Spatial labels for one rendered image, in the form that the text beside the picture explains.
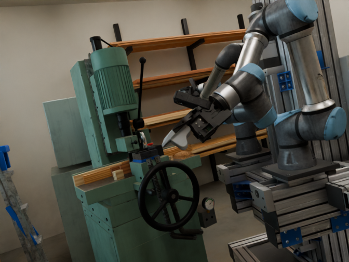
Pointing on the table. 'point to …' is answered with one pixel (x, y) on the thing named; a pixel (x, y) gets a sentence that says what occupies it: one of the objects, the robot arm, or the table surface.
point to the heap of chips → (183, 155)
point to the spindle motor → (113, 80)
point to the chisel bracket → (121, 143)
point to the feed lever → (138, 123)
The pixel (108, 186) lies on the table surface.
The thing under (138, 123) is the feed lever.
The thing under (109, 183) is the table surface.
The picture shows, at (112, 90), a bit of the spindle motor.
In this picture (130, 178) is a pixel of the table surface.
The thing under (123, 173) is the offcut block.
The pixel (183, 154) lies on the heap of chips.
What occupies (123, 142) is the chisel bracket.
